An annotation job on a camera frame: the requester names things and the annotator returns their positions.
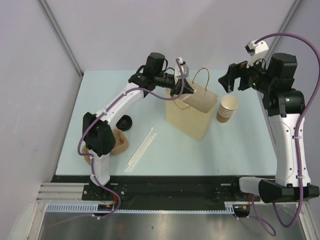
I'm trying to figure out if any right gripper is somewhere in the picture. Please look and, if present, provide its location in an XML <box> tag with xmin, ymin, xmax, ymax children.
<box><xmin>218</xmin><ymin>52</ymin><xmax>275</xmax><ymax>94</ymax></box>

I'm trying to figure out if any kraft paper takeout bag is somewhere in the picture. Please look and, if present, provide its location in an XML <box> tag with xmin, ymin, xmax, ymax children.
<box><xmin>165</xmin><ymin>79</ymin><xmax>219</xmax><ymax>141</ymax></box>

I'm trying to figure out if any brown pulp cup carrier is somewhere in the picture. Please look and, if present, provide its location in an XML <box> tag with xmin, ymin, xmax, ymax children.
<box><xmin>81</xmin><ymin>128</ymin><xmax>129</xmax><ymax>165</ymax></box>

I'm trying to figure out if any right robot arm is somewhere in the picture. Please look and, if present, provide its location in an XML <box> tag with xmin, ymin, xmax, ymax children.
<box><xmin>218</xmin><ymin>53</ymin><xmax>320</xmax><ymax>203</ymax></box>

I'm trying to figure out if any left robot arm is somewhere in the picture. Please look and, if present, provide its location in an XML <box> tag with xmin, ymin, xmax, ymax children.
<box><xmin>77</xmin><ymin>52</ymin><xmax>194</xmax><ymax>200</ymax></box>

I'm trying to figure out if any stack of paper cups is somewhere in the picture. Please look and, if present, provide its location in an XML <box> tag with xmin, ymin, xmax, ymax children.
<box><xmin>216</xmin><ymin>95</ymin><xmax>239</xmax><ymax>123</ymax></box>

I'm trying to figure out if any white wrapped straw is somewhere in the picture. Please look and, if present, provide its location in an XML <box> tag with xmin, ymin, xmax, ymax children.
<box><xmin>127</xmin><ymin>127</ymin><xmax>154</xmax><ymax>165</ymax></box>
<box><xmin>123</xmin><ymin>133</ymin><xmax>157</xmax><ymax>173</ymax></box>

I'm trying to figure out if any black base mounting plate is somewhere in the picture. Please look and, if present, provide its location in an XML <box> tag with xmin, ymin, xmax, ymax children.
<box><xmin>51</xmin><ymin>175</ymin><xmax>250</xmax><ymax>211</ymax></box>

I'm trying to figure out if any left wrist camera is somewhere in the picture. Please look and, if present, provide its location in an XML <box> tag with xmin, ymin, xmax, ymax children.
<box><xmin>174</xmin><ymin>57</ymin><xmax>189</xmax><ymax>83</ymax></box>

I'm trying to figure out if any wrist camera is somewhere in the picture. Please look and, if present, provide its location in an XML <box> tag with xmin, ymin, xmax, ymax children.
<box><xmin>245</xmin><ymin>39</ymin><xmax>269</xmax><ymax>68</ymax></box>
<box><xmin>174</xmin><ymin>57</ymin><xmax>189</xmax><ymax>83</ymax></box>

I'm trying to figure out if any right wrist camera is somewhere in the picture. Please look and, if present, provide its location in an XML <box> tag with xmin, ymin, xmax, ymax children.
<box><xmin>245</xmin><ymin>39</ymin><xmax>269</xmax><ymax>68</ymax></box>

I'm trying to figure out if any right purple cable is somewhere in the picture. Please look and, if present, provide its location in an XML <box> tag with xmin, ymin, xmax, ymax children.
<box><xmin>251</xmin><ymin>32</ymin><xmax>320</xmax><ymax>237</ymax></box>

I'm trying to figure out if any white slotted cable duct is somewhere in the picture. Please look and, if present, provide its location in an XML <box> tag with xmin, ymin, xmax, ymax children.
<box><xmin>46</xmin><ymin>202</ymin><xmax>235</xmax><ymax>215</ymax></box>

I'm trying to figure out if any aluminium frame rail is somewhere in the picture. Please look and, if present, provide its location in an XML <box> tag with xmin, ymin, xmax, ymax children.
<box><xmin>36</xmin><ymin>182</ymin><xmax>85</xmax><ymax>203</ymax></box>

